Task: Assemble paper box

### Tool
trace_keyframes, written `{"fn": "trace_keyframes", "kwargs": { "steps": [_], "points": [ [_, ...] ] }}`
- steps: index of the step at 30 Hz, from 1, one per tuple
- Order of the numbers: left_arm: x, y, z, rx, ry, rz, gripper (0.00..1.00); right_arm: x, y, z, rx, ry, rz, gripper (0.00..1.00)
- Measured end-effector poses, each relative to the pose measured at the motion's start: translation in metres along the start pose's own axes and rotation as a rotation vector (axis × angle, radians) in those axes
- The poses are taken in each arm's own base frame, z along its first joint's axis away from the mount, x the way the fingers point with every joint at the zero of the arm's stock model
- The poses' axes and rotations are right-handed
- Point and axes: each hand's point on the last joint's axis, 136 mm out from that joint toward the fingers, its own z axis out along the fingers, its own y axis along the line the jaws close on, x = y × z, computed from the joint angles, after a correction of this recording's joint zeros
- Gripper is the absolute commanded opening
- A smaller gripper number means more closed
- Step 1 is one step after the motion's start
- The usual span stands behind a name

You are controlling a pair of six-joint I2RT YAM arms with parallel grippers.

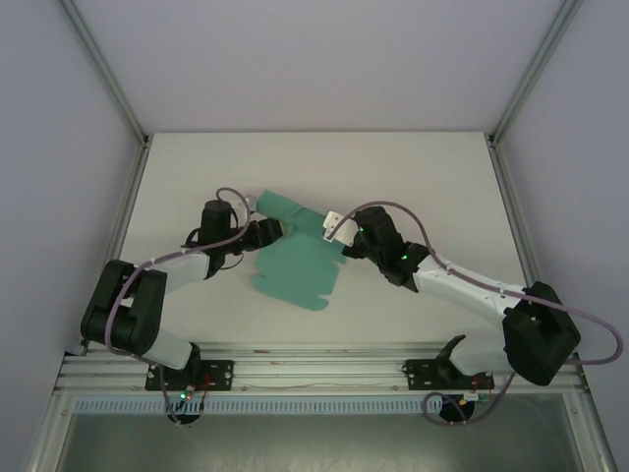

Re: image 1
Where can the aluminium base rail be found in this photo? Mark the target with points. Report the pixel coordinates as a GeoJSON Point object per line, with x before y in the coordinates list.
{"type": "Point", "coordinates": [319, 366]}

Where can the aluminium table side rail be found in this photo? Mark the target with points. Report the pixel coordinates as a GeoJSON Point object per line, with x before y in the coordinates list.
{"type": "Point", "coordinates": [129, 206]}
{"type": "Point", "coordinates": [516, 211]}

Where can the small connector with yellow plug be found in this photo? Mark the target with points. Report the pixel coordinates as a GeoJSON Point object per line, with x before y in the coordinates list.
{"type": "Point", "coordinates": [474, 396]}

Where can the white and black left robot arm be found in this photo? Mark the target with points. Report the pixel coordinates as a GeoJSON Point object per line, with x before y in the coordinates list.
{"type": "Point", "coordinates": [182, 265]}

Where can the aluminium frame post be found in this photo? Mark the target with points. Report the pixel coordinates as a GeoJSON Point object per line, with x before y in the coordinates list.
{"type": "Point", "coordinates": [105, 74]}
{"type": "Point", "coordinates": [535, 69]}

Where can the teal paper box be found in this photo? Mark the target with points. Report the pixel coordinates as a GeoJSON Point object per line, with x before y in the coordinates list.
{"type": "Point", "coordinates": [300, 265]}

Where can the grey metal sheet panel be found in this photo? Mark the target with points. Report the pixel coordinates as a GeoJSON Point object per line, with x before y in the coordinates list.
{"type": "Point", "coordinates": [319, 442]}

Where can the small connector with green light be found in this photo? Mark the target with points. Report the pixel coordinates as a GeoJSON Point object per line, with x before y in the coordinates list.
{"type": "Point", "coordinates": [187, 393]}

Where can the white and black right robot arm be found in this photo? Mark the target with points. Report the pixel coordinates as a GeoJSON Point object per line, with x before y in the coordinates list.
{"type": "Point", "coordinates": [467, 290]}

